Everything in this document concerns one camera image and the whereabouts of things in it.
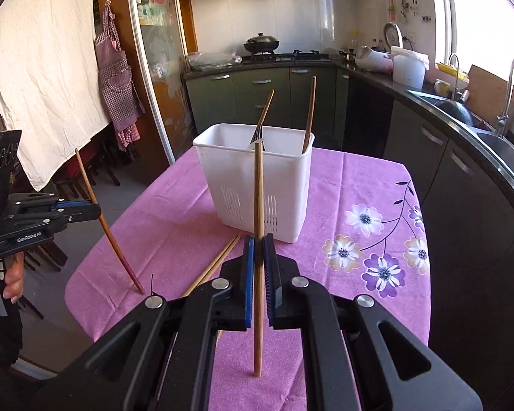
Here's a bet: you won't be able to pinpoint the dark base cabinets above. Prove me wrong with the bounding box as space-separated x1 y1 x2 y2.
334 68 514 411

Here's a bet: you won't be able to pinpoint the purple floral tablecloth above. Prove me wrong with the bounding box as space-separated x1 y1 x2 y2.
64 145 431 411

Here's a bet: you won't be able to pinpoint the black wok with lid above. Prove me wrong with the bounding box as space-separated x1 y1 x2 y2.
243 32 280 55

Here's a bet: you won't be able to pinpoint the seasoning bottles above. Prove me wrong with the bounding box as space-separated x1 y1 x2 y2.
347 30 384 52

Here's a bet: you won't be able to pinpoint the white plastic utensil holder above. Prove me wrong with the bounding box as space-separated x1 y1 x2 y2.
193 123 315 244

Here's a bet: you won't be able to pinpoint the white plastic bucket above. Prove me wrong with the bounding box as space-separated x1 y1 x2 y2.
390 46 430 90

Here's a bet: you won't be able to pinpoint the pile of wooden chopsticks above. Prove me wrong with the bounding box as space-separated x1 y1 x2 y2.
181 233 243 298

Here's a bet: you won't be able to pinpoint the white rice cooker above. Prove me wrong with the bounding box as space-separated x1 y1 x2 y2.
355 46 395 73

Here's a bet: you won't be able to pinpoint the green lower cabinet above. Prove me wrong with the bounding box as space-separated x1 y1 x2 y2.
184 66 350 155

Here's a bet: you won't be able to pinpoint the small steel faucet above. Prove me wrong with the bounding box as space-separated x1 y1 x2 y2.
448 52 461 101

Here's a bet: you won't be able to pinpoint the person's left hand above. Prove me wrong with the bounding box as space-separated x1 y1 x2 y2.
0 250 25 302

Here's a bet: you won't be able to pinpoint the steel sink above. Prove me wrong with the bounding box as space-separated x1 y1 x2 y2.
405 88 514 180

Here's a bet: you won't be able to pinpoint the sliding glass door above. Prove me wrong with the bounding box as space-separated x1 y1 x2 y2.
126 0 198 165

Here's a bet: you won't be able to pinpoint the black plastic fork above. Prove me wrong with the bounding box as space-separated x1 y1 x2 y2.
249 125 266 152

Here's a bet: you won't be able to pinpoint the wall hanging ornaments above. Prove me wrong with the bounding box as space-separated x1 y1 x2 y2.
385 0 431 24

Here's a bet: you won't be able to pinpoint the window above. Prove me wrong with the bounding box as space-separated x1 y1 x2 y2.
428 0 514 108

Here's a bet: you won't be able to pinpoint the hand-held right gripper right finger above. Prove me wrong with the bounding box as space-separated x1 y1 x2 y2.
262 233 482 411

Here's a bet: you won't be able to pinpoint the clear plastic bag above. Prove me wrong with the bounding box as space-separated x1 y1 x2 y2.
186 51 243 71

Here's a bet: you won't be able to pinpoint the brown wooden chopstick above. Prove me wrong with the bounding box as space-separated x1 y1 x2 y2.
253 141 266 378
302 76 317 154
254 89 275 138
74 148 145 295

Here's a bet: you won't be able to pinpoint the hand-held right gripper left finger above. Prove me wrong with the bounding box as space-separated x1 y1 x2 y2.
38 236 258 411

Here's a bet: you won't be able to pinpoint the yellow tray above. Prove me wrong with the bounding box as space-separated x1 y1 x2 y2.
436 62 469 80

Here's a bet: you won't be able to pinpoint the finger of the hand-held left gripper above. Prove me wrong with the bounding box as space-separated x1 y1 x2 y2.
58 203 102 224
53 197 90 209

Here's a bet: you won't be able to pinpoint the black countertop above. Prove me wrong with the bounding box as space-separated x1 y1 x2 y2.
183 58 514 240

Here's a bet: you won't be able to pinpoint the person's left forearm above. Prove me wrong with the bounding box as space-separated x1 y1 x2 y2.
0 304 24 369

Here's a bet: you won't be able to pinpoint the white hanging sheet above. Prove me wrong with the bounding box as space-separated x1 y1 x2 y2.
0 0 112 192

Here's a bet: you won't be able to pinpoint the purple checkered apron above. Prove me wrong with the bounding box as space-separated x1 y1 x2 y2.
94 1 146 151

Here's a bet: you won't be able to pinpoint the dark pan in sink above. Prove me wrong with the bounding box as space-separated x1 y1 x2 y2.
432 98 474 126

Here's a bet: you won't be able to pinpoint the tall steel faucet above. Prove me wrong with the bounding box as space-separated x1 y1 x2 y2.
496 54 514 138

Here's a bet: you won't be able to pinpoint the wooden cutting board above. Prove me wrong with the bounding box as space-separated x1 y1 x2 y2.
465 65 514 127

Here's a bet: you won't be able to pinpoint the black gas stove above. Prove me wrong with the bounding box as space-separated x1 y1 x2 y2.
242 50 332 64

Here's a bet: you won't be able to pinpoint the person's dark clothing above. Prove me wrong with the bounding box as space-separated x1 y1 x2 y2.
0 364 69 411

